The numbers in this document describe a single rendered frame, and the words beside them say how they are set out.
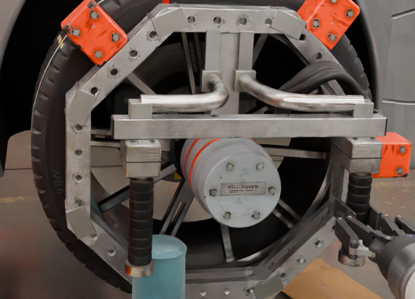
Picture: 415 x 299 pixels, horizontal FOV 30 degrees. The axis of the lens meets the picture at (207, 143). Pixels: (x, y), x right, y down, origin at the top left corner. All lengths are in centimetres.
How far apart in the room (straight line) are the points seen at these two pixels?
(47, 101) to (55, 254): 173
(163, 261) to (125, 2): 45
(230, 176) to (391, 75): 61
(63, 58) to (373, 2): 67
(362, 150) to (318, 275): 179
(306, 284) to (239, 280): 143
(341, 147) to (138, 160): 32
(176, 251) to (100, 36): 37
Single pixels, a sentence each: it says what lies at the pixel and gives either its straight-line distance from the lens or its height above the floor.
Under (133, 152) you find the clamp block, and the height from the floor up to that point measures 94.
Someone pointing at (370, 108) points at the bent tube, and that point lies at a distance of 121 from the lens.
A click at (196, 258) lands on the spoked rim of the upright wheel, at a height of 61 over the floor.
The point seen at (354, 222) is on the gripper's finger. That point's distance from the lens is 117.
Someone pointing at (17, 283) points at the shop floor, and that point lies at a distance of 286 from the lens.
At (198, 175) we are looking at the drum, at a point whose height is 86.
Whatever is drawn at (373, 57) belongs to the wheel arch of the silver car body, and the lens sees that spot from 170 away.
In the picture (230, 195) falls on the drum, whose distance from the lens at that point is 123.
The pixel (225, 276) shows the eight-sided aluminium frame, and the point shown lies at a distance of 150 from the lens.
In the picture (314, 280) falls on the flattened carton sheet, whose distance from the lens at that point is 292.
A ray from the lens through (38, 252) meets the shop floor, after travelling 309.
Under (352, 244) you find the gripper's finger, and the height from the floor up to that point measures 84.
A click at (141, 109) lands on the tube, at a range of 112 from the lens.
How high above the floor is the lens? 126
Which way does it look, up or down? 16 degrees down
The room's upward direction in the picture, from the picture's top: 3 degrees clockwise
